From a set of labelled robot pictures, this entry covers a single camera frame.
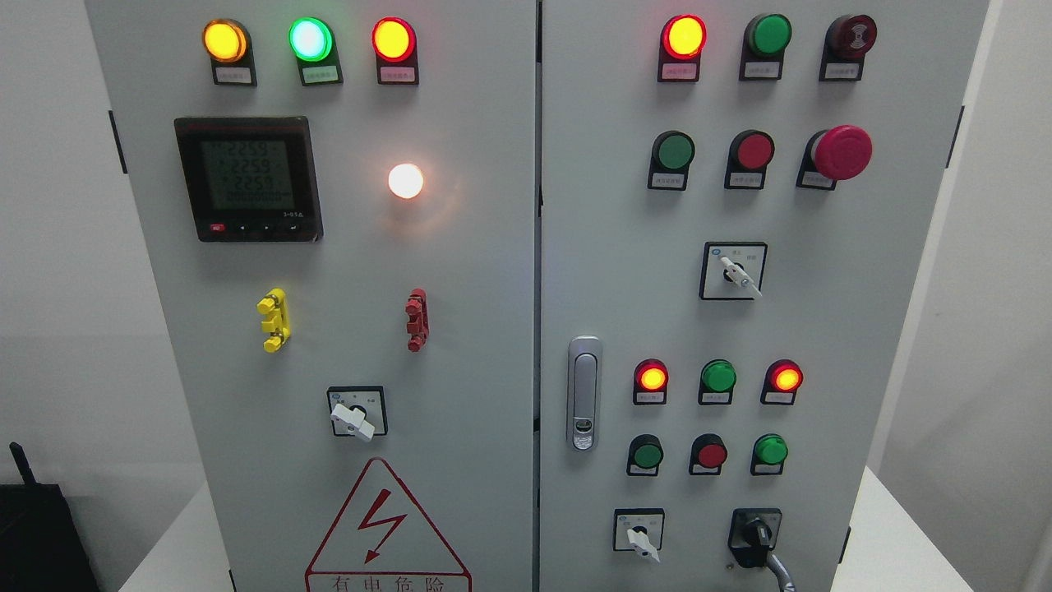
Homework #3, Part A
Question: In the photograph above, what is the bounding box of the black rotary knob switch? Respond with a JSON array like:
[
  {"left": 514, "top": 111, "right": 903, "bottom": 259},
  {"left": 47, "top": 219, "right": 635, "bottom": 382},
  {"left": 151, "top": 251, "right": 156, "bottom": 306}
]
[{"left": 727, "top": 508, "right": 782, "bottom": 568}]

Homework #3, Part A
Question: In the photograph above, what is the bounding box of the red terminal connector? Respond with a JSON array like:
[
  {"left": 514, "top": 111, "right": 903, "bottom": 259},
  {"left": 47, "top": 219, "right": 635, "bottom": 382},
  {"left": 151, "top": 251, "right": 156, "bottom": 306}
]
[{"left": 404, "top": 288, "right": 431, "bottom": 353}]

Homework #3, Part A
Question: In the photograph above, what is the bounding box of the red lit indicator lower left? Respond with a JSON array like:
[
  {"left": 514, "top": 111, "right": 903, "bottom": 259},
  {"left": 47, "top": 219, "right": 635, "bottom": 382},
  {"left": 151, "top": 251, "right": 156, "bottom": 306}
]
[{"left": 632, "top": 358, "right": 669, "bottom": 405}]

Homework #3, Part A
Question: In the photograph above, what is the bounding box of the white lit indicator light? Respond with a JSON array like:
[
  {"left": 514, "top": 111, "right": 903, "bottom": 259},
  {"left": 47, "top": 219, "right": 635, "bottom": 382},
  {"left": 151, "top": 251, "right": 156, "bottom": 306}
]
[{"left": 387, "top": 164, "right": 425, "bottom": 200}]

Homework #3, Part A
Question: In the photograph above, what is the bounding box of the green push button lower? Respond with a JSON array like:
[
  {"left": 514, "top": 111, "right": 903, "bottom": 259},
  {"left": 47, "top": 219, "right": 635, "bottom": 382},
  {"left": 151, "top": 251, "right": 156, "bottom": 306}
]
[{"left": 626, "top": 433, "right": 664, "bottom": 477}]

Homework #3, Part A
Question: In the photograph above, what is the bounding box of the green push button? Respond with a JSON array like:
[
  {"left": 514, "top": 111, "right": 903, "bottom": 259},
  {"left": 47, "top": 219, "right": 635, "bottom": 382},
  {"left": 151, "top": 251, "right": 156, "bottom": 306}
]
[
  {"left": 647, "top": 130, "right": 695, "bottom": 192},
  {"left": 626, "top": 433, "right": 664, "bottom": 477}
]

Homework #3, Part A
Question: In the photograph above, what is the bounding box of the green push button upper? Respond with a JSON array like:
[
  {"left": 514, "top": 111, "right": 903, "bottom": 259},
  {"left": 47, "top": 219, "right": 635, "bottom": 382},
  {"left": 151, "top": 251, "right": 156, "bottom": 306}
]
[{"left": 647, "top": 130, "right": 695, "bottom": 192}]

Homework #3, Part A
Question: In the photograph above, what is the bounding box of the green indicator lower middle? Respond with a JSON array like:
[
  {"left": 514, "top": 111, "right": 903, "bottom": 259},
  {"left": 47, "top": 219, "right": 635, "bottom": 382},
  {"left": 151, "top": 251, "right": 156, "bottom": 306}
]
[{"left": 697, "top": 359, "right": 737, "bottom": 407}]

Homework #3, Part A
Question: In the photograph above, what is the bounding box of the grey left cabinet door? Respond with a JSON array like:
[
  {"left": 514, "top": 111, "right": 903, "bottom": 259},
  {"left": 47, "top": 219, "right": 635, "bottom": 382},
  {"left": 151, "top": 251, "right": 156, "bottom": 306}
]
[{"left": 86, "top": 1, "right": 537, "bottom": 591}]

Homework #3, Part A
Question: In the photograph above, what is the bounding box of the grey cabinet door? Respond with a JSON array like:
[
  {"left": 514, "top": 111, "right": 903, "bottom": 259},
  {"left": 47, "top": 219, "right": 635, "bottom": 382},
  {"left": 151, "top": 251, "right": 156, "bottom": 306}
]
[
  {"left": 537, "top": 1, "right": 989, "bottom": 591},
  {"left": 86, "top": 1, "right": 537, "bottom": 591}
]

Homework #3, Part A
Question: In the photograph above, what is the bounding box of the grey right cabinet door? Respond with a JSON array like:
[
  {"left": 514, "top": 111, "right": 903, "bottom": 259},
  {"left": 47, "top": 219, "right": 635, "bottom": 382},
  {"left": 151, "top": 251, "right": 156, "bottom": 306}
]
[{"left": 537, "top": 1, "right": 989, "bottom": 591}]

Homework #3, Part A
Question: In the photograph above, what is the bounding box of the red push button lower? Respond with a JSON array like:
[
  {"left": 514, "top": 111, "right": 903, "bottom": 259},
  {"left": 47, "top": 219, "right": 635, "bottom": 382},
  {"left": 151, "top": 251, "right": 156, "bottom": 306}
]
[{"left": 688, "top": 433, "right": 728, "bottom": 476}]

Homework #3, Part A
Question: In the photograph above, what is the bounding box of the red push button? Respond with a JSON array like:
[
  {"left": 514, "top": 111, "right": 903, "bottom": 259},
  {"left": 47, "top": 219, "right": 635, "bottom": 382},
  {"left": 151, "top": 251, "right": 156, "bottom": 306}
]
[
  {"left": 688, "top": 433, "right": 728, "bottom": 476},
  {"left": 724, "top": 130, "right": 775, "bottom": 191}
]

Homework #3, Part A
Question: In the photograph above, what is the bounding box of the yellow terminal connector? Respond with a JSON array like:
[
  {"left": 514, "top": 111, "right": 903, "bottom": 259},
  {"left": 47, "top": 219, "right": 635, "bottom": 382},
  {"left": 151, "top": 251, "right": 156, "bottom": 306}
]
[{"left": 256, "top": 288, "right": 292, "bottom": 354}]

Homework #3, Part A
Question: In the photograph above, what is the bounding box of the red push button upper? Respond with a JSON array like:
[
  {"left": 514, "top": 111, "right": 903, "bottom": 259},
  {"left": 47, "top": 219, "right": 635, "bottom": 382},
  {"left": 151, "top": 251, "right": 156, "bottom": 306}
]
[{"left": 724, "top": 130, "right": 775, "bottom": 191}]

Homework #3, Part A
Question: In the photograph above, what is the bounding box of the red indicator lower right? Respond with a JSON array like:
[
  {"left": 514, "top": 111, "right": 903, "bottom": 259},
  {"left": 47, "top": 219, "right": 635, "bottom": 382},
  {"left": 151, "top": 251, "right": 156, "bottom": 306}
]
[{"left": 760, "top": 359, "right": 804, "bottom": 405}]

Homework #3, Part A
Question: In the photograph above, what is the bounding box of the red electric warning triangle sticker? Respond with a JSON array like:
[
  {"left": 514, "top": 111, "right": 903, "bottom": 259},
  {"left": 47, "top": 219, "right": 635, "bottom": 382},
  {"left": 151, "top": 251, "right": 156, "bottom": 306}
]
[{"left": 304, "top": 457, "right": 473, "bottom": 591}]

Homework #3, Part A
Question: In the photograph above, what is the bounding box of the red lit indicator light left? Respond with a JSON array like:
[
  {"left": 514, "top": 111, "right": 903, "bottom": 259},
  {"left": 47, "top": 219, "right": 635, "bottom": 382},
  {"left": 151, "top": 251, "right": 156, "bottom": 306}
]
[{"left": 371, "top": 16, "right": 418, "bottom": 86}]

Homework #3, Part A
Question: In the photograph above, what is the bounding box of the green indicator bottom right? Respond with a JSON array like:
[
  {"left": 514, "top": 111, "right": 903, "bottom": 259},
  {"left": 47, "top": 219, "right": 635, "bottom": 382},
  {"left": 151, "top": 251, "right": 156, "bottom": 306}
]
[{"left": 749, "top": 433, "right": 789, "bottom": 476}]

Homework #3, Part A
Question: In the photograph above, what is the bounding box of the black digital power meter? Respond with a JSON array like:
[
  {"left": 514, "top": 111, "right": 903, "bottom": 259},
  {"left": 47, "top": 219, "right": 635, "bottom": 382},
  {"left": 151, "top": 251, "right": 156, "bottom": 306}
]
[{"left": 173, "top": 116, "right": 324, "bottom": 243}]

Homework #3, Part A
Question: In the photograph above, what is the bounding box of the red lit indicator top right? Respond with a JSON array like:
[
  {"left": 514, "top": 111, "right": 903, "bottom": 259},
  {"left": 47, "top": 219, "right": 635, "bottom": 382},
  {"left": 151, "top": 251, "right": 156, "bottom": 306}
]
[{"left": 658, "top": 14, "right": 708, "bottom": 83}]

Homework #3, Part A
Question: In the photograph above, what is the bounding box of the green lit indicator light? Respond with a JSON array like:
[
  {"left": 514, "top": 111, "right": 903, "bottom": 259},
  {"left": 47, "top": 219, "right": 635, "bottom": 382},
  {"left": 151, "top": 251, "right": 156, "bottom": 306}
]
[{"left": 287, "top": 16, "right": 343, "bottom": 86}]

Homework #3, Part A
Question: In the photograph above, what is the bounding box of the red emergency stop mushroom button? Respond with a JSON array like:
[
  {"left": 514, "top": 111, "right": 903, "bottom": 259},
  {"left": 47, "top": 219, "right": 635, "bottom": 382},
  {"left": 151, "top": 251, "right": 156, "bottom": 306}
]
[{"left": 796, "top": 125, "right": 873, "bottom": 191}]

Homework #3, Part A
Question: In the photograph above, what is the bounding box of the green indicator top right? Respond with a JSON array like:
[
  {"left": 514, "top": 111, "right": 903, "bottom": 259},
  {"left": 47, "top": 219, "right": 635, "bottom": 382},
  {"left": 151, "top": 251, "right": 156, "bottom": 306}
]
[{"left": 739, "top": 12, "right": 792, "bottom": 81}]

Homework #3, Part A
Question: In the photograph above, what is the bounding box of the yellow indicator light top left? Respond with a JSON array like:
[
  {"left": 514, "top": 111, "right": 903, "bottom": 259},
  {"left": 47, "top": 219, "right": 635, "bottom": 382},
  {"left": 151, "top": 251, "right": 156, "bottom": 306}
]
[{"left": 201, "top": 18, "right": 258, "bottom": 87}]

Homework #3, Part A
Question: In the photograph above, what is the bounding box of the dark red buzzer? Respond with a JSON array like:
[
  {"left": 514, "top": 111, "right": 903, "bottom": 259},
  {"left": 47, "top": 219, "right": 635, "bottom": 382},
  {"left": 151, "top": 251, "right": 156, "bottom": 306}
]
[{"left": 820, "top": 14, "right": 878, "bottom": 82}]

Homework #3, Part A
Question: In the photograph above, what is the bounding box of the black box with antenna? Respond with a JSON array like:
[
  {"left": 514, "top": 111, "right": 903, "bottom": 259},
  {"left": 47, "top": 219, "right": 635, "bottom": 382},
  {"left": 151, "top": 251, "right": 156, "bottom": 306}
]
[{"left": 1, "top": 442, "right": 99, "bottom": 591}]

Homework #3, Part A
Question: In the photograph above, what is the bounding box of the silver cabinet door handle lock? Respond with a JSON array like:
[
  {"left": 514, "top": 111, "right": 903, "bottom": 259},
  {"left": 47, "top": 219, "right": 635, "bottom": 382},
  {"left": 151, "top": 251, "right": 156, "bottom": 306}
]
[{"left": 566, "top": 335, "right": 602, "bottom": 452}]

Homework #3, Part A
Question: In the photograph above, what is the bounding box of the white selector switch left door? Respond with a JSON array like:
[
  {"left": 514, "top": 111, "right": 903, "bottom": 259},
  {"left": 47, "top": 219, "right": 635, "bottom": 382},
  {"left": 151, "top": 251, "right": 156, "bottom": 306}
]
[{"left": 326, "top": 386, "right": 390, "bottom": 442}]

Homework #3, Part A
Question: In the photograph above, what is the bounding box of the white selector switch upper right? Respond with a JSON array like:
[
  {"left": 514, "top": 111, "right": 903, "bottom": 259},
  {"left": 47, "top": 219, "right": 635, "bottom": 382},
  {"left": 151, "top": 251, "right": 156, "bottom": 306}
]
[{"left": 699, "top": 241, "right": 768, "bottom": 301}]

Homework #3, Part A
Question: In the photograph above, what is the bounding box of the white selector switch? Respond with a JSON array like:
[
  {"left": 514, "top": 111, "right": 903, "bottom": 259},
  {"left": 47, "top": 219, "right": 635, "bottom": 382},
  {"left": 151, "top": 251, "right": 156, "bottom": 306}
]
[
  {"left": 699, "top": 241, "right": 768, "bottom": 301},
  {"left": 612, "top": 508, "right": 666, "bottom": 563}
]

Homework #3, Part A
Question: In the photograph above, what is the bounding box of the white selector switch bottom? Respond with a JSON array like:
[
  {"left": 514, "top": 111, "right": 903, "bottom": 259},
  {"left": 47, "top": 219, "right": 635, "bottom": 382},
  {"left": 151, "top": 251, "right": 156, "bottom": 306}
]
[{"left": 612, "top": 508, "right": 666, "bottom": 563}]

